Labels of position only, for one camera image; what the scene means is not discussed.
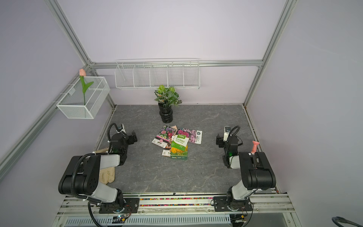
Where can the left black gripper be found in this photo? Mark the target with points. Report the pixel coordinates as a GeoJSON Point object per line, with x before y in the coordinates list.
{"type": "Point", "coordinates": [131, 140]}

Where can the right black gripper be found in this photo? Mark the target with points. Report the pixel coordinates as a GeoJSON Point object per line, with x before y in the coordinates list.
{"type": "Point", "coordinates": [220, 141]}

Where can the purple flower seed packet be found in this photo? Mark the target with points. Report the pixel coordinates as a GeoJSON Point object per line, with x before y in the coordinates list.
{"type": "Point", "coordinates": [195, 136]}

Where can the pink zinnia seed packet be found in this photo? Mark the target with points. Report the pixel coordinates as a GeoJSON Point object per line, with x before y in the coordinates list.
{"type": "Point", "coordinates": [164, 137]}

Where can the green seed packet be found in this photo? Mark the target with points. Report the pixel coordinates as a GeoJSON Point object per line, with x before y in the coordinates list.
{"type": "Point", "coordinates": [179, 147]}

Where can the orange marigold seed packet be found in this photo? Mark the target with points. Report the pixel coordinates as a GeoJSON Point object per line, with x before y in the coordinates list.
{"type": "Point", "coordinates": [167, 150]}

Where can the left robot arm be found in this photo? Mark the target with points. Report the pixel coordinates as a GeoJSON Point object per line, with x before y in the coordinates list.
{"type": "Point", "coordinates": [81, 177]}

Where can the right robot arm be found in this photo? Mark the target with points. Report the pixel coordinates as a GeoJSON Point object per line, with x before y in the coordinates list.
{"type": "Point", "coordinates": [256, 171]}

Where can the pink watering can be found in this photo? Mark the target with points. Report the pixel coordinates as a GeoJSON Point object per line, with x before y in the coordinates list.
{"type": "Point", "coordinates": [255, 146]}

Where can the beige work glove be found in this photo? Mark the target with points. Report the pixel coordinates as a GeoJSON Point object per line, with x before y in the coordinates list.
{"type": "Point", "coordinates": [107, 173]}

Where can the black vase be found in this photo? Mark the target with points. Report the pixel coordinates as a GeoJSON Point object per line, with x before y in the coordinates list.
{"type": "Point", "coordinates": [166, 113]}

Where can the green artificial plant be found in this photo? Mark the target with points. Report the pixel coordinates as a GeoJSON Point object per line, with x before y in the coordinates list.
{"type": "Point", "coordinates": [167, 96]}

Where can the white mesh basket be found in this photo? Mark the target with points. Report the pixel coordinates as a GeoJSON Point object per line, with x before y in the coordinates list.
{"type": "Point", "coordinates": [72, 105]}

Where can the pink artificial tulip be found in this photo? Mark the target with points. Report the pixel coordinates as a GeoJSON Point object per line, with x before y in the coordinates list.
{"type": "Point", "coordinates": [85, 86]}

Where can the white vent grille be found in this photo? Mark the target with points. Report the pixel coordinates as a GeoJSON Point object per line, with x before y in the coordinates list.
{"type": "Point", "coordinates": [163, 220]}

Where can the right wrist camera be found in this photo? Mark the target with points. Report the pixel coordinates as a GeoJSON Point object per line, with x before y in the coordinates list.
{"type": "Point", "coordinates": [227, 130]}

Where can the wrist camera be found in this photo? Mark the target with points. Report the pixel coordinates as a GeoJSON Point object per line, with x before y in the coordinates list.
{"type": "Point", "coordinates": [121, 129]}
{"type": "Point", "coordinates": [227, 130]}

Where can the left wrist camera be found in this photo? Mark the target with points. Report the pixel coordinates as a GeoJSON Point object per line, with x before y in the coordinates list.
{"type": "Point", "coordinates": [121, 129]}

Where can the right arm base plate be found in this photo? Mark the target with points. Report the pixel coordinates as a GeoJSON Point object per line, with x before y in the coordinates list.
{"type": "Point", "coordinates": [224, 204]}

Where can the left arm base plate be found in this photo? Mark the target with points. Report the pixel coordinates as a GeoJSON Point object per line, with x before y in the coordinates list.
{"type": "Point", "coordinates": [128, 205]}

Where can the aluminium front rail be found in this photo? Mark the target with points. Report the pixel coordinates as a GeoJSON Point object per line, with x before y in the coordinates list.
{"type": "Point", "coordinates": [187, 203]}

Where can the white wire wall shelf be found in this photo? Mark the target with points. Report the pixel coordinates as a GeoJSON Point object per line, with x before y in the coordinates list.
{"type": "Point", "coordinates": [152, 73]}

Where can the black cable corner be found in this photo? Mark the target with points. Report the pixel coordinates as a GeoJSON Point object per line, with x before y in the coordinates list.
{"type": "Point", "coordinates": [339, 221]}

